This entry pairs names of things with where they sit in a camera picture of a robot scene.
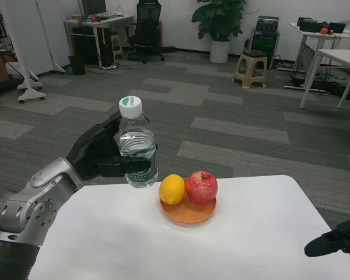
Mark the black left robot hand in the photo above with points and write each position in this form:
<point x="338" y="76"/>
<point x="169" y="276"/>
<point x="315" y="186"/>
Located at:
<point x="89" y="151"/>

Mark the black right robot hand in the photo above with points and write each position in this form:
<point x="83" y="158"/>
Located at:
<point x="338" y="237"/>

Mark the clear water bottle green label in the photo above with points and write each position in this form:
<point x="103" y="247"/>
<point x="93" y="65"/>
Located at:
<point x="135" y="140"/>

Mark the white power strip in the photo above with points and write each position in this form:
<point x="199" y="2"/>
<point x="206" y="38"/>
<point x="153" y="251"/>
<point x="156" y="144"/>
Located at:
<point x="108" y="67"/>

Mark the black waste bin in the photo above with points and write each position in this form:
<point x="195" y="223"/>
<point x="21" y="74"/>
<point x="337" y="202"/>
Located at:
<point x="76" y="64"/>

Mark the yellow lemon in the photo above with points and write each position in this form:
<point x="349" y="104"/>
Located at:
<point x="172" y="189"/>

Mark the black computer tower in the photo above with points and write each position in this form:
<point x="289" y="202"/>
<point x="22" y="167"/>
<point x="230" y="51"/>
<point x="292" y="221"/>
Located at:
<point x="107" y="55"/>

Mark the orange round plate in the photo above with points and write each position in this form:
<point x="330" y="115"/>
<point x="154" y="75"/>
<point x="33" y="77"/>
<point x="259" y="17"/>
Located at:
<point x="189" y="214"/>

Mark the red apple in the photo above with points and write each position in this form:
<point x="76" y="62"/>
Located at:
<point x="202" y="188"/>

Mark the white wheeled partition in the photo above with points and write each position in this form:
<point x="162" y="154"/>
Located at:
<point x="41" y="35"/>

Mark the white desk with monitor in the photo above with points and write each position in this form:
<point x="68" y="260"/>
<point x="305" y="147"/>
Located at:
<point x="105" y="21"/>

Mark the black office chair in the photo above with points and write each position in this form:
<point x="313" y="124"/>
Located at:
<point x="147" y="23"/>

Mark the black computer monitor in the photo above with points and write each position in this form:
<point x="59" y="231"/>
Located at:
<point x="93" y="7"/>

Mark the white bare desk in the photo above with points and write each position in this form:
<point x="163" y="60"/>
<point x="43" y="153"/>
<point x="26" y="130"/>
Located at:
<point x="341" y="56"/>

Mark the potted plant white pot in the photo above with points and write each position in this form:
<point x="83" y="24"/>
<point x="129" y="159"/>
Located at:
<point x="218" y="23"/>

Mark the beige plastic stool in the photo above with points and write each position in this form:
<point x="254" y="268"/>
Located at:
<point x="251" y="65"/>

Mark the black green equipment stack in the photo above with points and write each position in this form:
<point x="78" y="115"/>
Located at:
<point x="264" y="43"/>

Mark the small orange object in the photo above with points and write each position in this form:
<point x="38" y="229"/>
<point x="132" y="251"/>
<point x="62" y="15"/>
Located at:
<point x="324" y="30"/>

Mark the small black box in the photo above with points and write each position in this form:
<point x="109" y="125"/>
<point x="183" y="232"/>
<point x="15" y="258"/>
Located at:
<point x="336" y="27"/>

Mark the large black box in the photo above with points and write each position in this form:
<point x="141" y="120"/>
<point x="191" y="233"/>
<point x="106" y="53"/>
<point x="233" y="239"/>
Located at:
<point x="307" y="24"/>

